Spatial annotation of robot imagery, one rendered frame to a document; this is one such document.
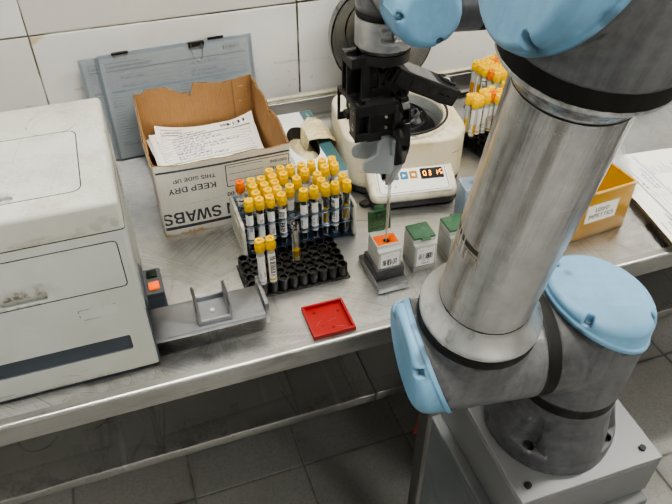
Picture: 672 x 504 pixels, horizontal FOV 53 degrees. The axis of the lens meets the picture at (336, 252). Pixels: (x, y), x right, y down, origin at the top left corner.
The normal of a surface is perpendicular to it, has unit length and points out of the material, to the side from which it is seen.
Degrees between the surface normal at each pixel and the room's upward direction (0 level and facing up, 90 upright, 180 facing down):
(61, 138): 0
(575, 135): 99
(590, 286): 10
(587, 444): 75
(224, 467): 0
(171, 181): 93
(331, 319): 0
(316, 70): 90
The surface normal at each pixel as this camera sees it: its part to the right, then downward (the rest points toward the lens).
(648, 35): 0.04, 0.80
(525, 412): -0.77, 0.12
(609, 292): 0.17, -0.75
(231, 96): 0.32, 0.59
